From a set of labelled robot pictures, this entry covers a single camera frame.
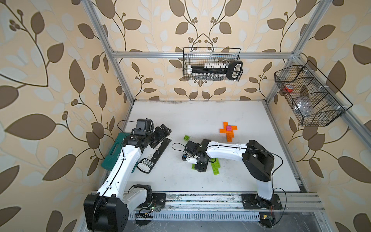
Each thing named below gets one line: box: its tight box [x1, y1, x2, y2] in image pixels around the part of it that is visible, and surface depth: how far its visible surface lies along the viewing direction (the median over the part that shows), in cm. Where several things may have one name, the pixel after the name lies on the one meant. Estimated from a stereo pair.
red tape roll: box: [283, 84, 295, 93], surface depth 84 cm
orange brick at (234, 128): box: [230, 125, 238, 132], surface depth 104 cm
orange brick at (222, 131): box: [219, 128, 228, 134], surface depth 103 cm
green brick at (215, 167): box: [211, 163, 221, 176], surface depth 86 cm
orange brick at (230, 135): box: [226, 130, 235, 143], surface depth 101 cm
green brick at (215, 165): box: [210, 157, 221, 174], surface depth 86 cm
